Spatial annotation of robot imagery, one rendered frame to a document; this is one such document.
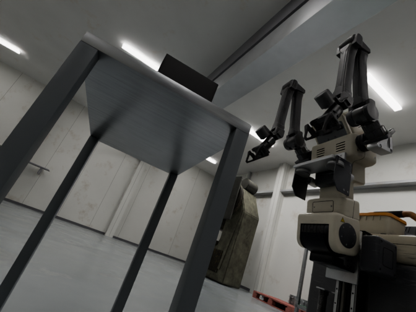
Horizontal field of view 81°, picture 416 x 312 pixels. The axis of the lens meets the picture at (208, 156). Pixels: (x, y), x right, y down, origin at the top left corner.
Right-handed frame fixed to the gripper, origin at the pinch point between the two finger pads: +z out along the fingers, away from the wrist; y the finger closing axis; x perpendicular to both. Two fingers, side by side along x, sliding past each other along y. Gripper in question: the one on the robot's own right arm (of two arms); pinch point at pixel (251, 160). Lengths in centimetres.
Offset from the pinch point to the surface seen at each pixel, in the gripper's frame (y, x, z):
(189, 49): -339, -195, -284
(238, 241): -512, 267, -148
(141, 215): -1010, 84, -56
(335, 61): -158, 20, -394
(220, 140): 46, -23, 36
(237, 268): -522, 320, -102
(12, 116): -941, -516, 72
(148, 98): 48, -44, 47
